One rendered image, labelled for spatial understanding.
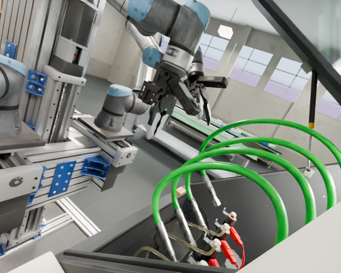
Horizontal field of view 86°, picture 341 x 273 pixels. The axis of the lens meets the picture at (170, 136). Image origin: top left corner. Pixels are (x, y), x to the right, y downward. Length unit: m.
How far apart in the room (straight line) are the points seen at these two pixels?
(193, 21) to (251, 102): 8.32
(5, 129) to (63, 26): 0.44
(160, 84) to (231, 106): 8.36
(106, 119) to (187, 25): 0.66
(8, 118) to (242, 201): 0.92
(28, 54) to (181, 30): 0.60
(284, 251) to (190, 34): 0.45
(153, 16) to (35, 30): 0.52
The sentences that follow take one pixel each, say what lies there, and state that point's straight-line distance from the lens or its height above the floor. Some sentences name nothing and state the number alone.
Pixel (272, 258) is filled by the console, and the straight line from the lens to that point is 0.21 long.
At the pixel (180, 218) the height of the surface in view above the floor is 1.12.
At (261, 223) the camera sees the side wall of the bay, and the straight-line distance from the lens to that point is 0.94.
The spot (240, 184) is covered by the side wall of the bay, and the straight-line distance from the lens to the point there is 0.90.
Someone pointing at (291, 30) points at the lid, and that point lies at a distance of 0.92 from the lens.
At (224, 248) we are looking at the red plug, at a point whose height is 1.09.
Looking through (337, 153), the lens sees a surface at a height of 1.40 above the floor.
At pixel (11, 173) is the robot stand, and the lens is 0.68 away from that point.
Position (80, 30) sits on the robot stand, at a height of 1.43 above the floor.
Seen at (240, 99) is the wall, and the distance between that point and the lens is 8.82.
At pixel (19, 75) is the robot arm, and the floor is 1.23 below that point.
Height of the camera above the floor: 1.39
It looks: 15 degrees down
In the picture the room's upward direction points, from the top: 25 degrees clockwise
